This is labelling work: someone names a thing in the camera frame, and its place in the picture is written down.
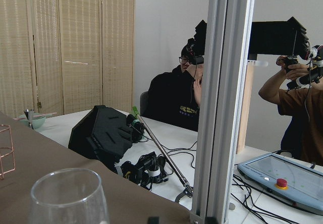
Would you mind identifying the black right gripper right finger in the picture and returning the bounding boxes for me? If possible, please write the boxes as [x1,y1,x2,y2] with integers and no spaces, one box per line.
[204,216,218,224]

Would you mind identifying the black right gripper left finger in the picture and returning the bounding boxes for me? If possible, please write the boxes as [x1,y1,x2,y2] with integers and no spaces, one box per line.
[147,216,159,224]

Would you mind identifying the copper wire bottle basket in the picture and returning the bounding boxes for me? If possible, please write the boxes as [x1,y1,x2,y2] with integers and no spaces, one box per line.
[1,124,16,180]

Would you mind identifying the telescopic metal pole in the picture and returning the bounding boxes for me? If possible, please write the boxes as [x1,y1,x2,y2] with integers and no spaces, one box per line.
[132,106,193,198]

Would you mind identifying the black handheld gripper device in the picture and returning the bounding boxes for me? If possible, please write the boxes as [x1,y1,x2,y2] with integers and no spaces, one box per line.
[121,151,169,191]

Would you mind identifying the clear wine glass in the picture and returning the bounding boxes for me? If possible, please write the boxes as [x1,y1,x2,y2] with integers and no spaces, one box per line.
[29,168,110,223]

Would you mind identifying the black equipment case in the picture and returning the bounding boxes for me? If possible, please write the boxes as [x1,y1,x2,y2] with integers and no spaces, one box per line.
[68,105,133,173]

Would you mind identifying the blue teach pendant tablet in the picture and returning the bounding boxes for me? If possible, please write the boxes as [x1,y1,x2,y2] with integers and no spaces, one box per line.
[237,153,322,215]

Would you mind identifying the person in brown shirt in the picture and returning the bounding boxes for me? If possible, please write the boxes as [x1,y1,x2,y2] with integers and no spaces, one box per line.
[258,55,322,166]

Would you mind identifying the person in black hoodie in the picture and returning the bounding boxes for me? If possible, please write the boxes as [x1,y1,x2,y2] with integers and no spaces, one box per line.
[144,46,203,132]

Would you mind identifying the green bowl on side table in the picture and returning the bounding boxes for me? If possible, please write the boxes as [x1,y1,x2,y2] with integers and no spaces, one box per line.
[14,113,57,129]

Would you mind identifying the steel jigger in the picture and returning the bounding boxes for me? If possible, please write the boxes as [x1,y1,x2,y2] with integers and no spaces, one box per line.
[24,109,35,129]

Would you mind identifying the bamboo folding screen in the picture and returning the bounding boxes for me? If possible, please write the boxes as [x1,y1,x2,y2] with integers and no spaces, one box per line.
[1,0,135,117]

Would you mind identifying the aluminium frame post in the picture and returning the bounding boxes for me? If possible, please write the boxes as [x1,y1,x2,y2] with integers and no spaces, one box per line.
[190,0,254,223]

